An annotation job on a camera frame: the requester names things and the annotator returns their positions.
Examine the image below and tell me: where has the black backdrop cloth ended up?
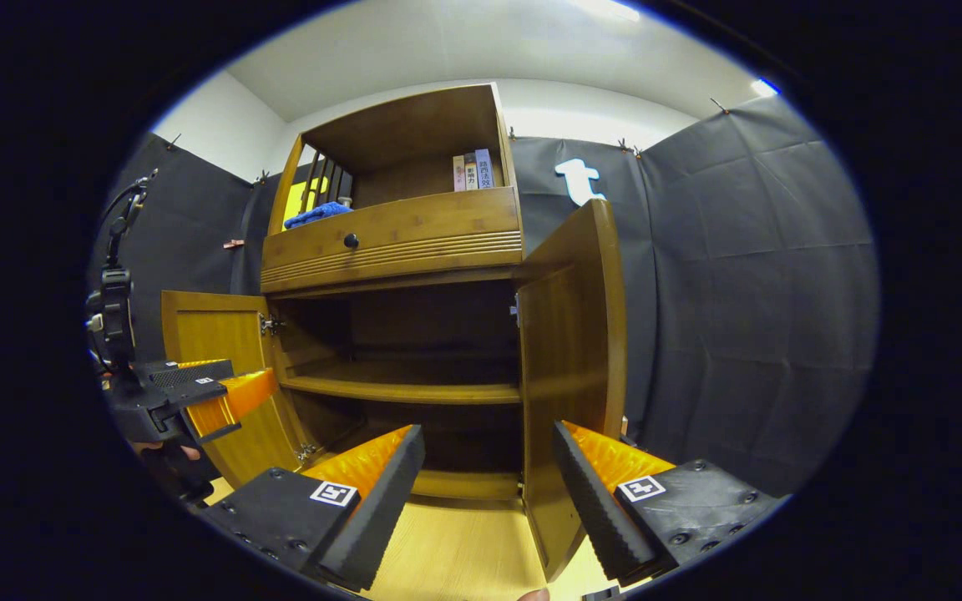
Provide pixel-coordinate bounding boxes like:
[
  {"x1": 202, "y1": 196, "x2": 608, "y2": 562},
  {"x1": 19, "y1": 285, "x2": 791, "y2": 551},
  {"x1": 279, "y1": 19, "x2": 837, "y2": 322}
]
[{"x1": 89, "y1": 93, "x2": 881, "y2": 502}]

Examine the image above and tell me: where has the wooden cabinet door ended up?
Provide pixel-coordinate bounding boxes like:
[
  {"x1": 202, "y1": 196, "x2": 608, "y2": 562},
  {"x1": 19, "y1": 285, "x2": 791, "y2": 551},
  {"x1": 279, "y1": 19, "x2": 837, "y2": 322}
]
[
  {"x1": 517, "y1": 199, "x2": 628, "y2": 583},
  {"x1": 161, "y1": 290, "x2": 308, "y2": 489}
]

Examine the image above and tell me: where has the wooden cabinet drawer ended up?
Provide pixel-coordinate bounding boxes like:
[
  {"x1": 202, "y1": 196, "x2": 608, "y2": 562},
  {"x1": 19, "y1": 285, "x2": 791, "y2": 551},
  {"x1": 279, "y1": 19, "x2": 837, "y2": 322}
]
[{"x1": 260, "y1": 185, "x2": 525, "y2": 295}]

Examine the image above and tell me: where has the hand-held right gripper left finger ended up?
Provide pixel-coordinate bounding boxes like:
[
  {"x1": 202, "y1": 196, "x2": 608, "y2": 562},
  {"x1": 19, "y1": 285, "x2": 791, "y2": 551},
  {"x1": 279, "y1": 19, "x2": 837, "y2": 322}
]
[{"x1": 195, "y1": 424, "x2": 428, "y2": 591}]

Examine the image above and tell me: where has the wooden inner shelf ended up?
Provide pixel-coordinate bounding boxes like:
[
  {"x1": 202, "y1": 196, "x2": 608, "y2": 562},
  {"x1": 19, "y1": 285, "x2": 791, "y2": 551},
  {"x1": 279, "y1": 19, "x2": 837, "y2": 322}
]
[{"x1": 281, "y1": 374, "x2": 522, "y2": 407}]

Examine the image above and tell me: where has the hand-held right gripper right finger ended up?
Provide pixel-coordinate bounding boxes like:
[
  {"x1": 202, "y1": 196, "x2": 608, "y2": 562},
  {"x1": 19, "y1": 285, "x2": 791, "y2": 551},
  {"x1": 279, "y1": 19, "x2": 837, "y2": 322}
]
[{"x1": 551, "y1": 420, "x2": 784, "y2": 587}]

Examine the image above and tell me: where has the wooden double-door shoe cabinet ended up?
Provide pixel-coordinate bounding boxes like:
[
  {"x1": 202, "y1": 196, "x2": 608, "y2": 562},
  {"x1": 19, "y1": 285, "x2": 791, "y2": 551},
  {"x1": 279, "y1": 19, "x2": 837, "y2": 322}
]
[{"x1": 161, "y1": 82, "x2": 628, "y2": 583}]

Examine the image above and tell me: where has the long ceiling light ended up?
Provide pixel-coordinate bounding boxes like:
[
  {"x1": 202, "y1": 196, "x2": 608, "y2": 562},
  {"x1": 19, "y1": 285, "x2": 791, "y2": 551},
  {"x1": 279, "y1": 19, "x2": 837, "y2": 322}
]
[{"x1": 573, "y1": 0, "x2": 642, "y2": 23}]

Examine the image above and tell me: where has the blue towel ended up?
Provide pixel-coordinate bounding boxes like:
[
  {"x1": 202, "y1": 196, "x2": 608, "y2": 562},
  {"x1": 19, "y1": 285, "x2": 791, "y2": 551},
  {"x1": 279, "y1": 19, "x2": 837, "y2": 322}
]
[{"x1": 283, "y1": 201, "x2": 354, "y2": 230}]

